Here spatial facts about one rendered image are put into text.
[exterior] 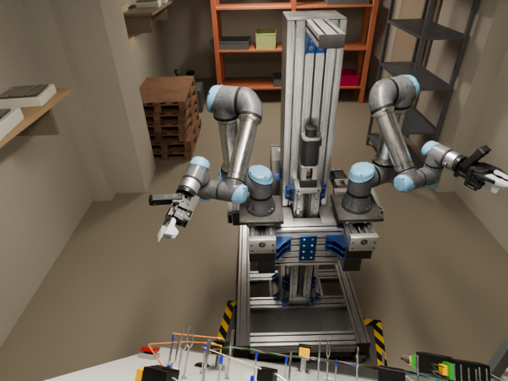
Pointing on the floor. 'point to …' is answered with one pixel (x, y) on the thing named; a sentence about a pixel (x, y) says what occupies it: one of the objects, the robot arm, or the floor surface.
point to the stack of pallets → (171, 115)
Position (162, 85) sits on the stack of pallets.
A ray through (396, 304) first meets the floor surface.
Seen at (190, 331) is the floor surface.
